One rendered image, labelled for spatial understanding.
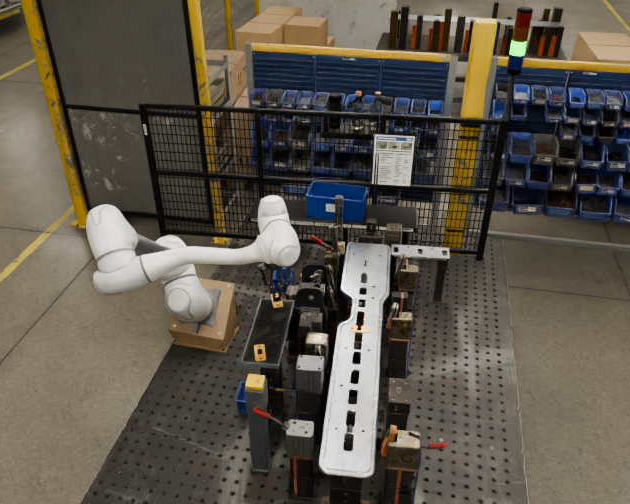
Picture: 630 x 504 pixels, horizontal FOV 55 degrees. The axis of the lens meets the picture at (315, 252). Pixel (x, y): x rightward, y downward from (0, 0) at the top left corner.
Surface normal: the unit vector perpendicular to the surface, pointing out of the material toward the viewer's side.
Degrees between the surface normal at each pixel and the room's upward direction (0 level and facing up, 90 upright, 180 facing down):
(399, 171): 90
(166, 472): 0
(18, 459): 0
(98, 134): 89
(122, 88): 92
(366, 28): 90
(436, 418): 0
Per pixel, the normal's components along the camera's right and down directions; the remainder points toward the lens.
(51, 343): 0.00, -0.83
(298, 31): -0.27, 0.54
